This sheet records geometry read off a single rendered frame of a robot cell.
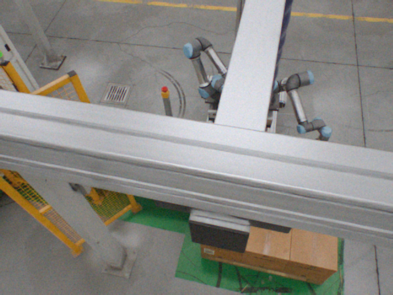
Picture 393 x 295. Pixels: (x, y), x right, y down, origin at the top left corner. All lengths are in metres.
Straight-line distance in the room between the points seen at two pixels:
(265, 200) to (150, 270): 3.30
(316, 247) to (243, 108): 2.69
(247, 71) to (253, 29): 0.14
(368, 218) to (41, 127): 0.44
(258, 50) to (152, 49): 4.83
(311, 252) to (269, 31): 2.62
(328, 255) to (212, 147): 2.91
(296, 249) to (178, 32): 3.93
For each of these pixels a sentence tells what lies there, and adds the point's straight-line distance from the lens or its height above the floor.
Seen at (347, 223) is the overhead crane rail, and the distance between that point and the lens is 0.50.
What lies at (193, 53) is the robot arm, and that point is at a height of 1.58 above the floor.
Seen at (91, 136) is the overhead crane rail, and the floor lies 3.21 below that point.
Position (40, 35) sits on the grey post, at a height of 0.53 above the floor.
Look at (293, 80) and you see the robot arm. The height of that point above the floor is 1.58.
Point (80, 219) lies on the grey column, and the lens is 2.56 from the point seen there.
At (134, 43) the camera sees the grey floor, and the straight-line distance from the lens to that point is 5.77.
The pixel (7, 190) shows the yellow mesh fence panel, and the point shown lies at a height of 1.49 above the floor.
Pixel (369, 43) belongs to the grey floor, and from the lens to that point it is 6.03.
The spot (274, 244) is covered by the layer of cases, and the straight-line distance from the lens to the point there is 3.22.
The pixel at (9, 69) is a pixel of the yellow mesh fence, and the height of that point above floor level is 2.07.
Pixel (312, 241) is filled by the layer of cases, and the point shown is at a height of 0.54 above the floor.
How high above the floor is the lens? 3.57
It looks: 57 degrees down
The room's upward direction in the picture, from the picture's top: 5 degrees counter-clockwise
